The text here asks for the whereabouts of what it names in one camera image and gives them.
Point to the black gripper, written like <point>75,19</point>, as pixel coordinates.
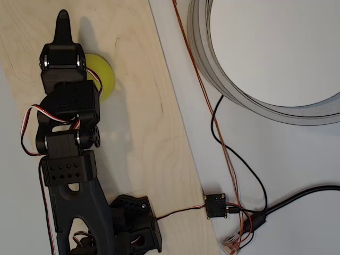
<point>62,77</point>

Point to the yellow round sponge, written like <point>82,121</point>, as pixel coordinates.
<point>105,77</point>

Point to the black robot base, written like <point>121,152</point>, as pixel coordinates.
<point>132,212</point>

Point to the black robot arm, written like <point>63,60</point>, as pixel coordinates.
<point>79,191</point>

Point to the light plywood board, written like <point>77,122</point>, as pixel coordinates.
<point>138,106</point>

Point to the black controller board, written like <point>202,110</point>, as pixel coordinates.
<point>215,205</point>

